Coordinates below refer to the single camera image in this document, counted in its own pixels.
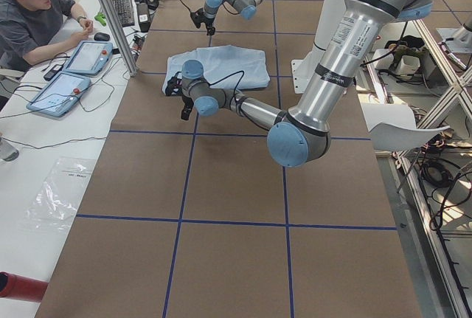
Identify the upper blue teach pendant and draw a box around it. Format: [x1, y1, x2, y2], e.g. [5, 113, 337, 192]
[63, 41, 113, 76]

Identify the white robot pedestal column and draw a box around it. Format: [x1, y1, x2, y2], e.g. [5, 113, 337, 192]
[291, 0, 366, 94]

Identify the aluminium frame post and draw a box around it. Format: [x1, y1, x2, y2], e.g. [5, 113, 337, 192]
[98, 0, 138, 77]

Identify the green small object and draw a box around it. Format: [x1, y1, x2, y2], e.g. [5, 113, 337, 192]
[94, 12, 106, 27]

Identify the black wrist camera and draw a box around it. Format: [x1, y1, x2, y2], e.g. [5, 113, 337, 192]
[190, 8, 205, 29]
[164, 76, 183, 97]

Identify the black computer keyboard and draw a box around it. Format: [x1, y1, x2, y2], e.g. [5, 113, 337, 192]
[111, 0, 135, 27]

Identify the light blue button shirt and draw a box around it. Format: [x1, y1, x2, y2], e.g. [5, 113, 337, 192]
[162, 45, 270, 93]

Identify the white curved guard sheet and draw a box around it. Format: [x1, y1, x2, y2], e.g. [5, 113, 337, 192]
[361, 103, 449, 152]

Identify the red cylinder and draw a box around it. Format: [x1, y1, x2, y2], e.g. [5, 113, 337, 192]
[1, 272, 49, 303]

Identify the clear water bottle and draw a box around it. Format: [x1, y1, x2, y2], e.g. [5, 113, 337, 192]
[0, 136, 19, 162]

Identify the black phone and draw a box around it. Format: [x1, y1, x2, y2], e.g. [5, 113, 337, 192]
[44, 64, 63, 81]

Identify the clear plastic bag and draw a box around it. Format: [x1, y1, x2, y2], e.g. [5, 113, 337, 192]
[19, 157, 97, 233]

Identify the lower blue teach pendant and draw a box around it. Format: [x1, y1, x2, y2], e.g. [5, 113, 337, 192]
[26, 72, 91, 118]

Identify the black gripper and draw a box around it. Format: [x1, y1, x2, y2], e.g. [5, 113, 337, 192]
[203, 15, 215, 35]
[181, 96, 194, 120]

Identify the black computer mouse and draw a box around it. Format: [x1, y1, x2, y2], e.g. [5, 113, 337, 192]
[94, 32, 111, 41]

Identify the blue teach pendant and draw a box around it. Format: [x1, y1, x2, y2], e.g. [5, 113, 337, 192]
[63, 41, 113, 76]
[26, 72, 91, 118]

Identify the seated person in grey shirt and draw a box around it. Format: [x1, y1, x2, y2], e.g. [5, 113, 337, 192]
[1, 0, 93, 72]

